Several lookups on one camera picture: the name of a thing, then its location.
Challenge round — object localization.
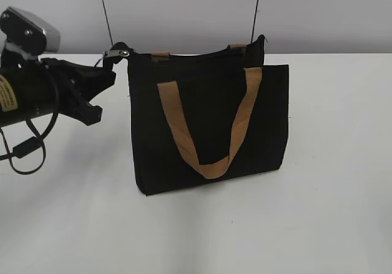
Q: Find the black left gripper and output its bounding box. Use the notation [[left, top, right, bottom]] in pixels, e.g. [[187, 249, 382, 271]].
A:
[[40, 58, 116, 126]]

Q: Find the black strap with metal clasp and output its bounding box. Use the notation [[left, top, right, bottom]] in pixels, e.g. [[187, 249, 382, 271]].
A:
[[94, 42, 135, 71]]

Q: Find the black canvas tote bag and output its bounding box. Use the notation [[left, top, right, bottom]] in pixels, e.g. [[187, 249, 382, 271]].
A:
[[128, 35, 289, 196]]

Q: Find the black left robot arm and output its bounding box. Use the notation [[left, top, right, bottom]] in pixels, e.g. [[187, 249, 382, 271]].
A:
[[1, 58, 116, 127]]

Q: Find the rear tan webbing handle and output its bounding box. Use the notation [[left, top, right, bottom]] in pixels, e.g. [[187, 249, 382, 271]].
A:
[[151, 44, 247, 63]]

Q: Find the tan webbing handle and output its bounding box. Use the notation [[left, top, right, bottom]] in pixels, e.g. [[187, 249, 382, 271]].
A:
[[151, 44, 247, 63], [157, 67, 263, 180]]

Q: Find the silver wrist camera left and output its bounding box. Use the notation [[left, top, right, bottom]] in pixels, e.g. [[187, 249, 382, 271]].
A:
[[1, 6, 61, 60]]

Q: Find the front tan webbing handle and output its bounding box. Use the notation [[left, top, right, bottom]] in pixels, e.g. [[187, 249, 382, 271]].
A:
[[157, 67, 263, 180]]

